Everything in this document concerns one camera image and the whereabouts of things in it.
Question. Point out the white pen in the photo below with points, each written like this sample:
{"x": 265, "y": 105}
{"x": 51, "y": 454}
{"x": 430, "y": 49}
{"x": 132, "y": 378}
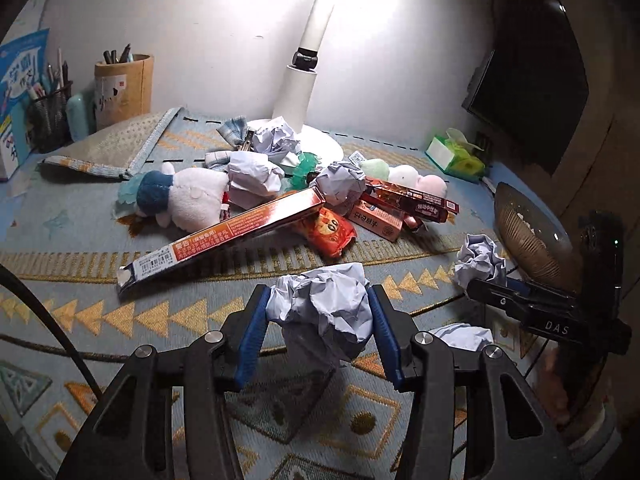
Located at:
{"x": 63, "y": 67}

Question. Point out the white desk lamp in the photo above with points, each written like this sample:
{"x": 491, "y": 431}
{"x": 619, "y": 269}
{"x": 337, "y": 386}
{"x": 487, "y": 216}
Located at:
{"x": 295, "y": 90}

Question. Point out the long orange box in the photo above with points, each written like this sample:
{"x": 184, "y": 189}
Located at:
{"x": 235, "y": 230}

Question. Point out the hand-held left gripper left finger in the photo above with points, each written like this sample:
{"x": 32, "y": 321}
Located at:
{"x": 252, "y": 340}

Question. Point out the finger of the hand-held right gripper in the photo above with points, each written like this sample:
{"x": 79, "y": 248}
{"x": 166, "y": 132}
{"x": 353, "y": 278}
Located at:
{"x": 492, "y": 296}
{"x": 520, "y": 286}

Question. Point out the green tissue pack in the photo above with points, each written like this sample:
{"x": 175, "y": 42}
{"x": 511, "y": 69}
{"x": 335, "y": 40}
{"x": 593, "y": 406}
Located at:
{"x": 452, "y": 157}

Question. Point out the long red snack packet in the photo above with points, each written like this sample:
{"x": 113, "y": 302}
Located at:
{"x": 415, "y": 202}

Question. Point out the black mesh pen holder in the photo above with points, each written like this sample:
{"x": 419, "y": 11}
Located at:
{"x": 47, "y": 120}

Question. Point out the white paper ball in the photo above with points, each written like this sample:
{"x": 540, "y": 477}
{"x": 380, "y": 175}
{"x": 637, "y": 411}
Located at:
{"x": 480, "y": 260}
{"x": 462, "y": 335}
{"x": 320, "y": 305}
{"x": 342, "y": 182}
{"x": 272, "y": 135}
{"x": 255, "y": 180}

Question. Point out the round woven basket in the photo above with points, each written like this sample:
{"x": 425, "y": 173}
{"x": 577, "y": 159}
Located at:
{"x": 525, "y": 240}

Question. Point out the blue book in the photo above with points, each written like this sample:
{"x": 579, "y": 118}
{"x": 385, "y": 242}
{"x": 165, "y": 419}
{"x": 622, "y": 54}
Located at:
{"x": 20, "y": 70}

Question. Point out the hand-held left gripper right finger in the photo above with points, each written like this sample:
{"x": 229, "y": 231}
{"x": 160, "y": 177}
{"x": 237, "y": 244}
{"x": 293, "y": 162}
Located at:
{"x": 387, "y": 340}

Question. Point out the wooden pen holder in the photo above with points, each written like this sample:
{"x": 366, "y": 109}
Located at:
{"x": 125, "y": 95}

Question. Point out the white plush toy blue hat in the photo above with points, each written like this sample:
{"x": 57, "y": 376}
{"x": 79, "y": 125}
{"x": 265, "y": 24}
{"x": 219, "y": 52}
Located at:
{"x": 190, "y": 195}

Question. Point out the patterned blue table mat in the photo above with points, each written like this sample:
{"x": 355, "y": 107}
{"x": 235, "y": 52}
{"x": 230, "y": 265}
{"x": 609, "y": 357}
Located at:
{"x": 75, "y": 240}

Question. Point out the black television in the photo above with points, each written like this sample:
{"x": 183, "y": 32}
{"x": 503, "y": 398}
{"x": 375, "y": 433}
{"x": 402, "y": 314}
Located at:
{"x": 540, "y": 85}

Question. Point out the pastel pink plush toy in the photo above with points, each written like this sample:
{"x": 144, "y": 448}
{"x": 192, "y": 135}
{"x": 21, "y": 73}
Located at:
{"x": 405, "y": 175}

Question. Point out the small orange box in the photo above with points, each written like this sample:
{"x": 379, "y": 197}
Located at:
{"x": 375, "y": 220}

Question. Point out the person's right hand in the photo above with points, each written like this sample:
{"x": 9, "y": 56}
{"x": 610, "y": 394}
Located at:
{"x": 556, "y": 377}

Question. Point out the checkered cloth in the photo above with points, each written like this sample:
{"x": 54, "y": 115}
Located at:
{"x": 232, "y": 127}

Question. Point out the teal case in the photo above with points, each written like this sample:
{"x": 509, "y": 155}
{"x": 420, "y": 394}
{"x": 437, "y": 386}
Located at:
{"x": 80, "y": 117}

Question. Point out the woven placemat blue trim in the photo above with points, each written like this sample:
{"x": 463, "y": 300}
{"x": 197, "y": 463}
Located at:
{"x": 110, "y": 145}

